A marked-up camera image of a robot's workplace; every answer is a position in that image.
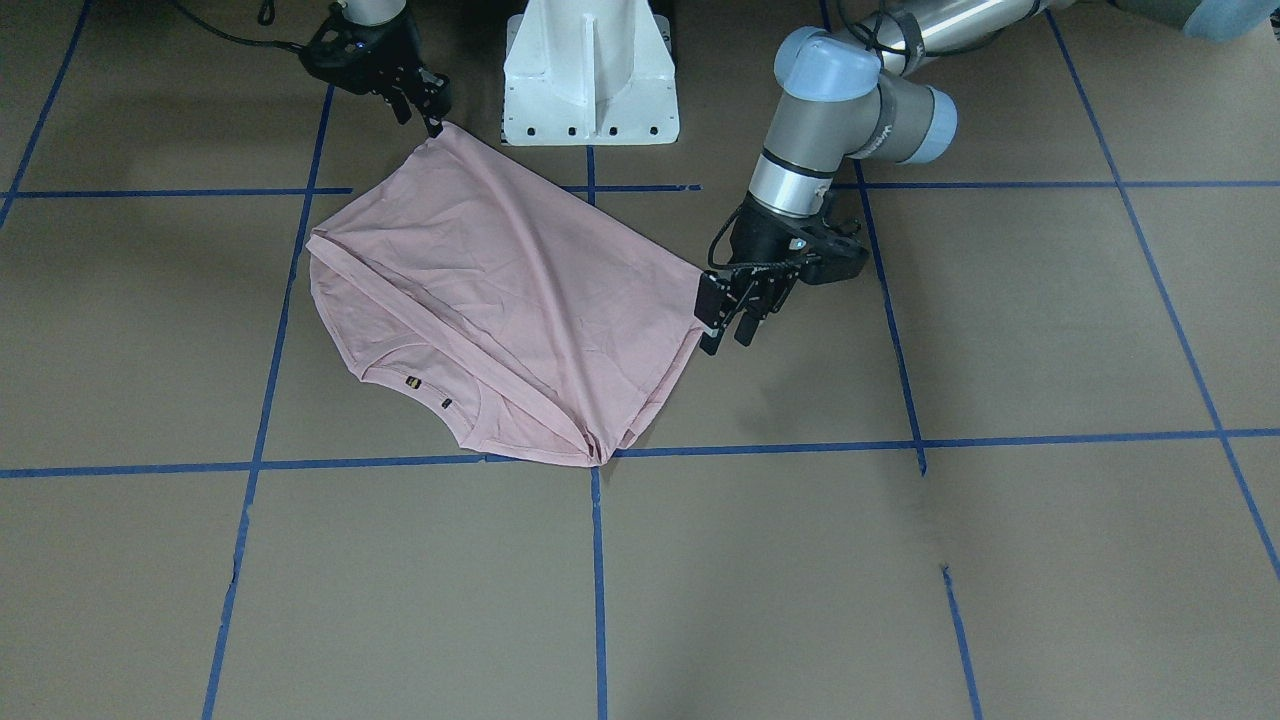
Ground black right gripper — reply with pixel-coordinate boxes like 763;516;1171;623
355;15;453;138

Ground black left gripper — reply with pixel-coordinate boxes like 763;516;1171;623
696;195;831;356

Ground pink Snoopy t-shirt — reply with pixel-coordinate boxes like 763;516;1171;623
306;123;704;468

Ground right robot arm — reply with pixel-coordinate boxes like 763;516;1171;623
342;1;452;138

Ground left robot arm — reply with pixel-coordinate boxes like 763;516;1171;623
695;1;1059;356

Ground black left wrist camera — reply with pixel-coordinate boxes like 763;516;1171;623
796;215;870;286

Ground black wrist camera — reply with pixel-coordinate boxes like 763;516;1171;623
796;215;870;286
300;3;378;95

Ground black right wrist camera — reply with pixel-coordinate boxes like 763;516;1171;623
300;3;378;95

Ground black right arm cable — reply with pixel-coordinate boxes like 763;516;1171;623
175;0;311;53

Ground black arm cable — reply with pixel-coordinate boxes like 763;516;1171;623
838;0;941;76
175;0;311;53

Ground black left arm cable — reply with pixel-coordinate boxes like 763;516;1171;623
838;0;941;76

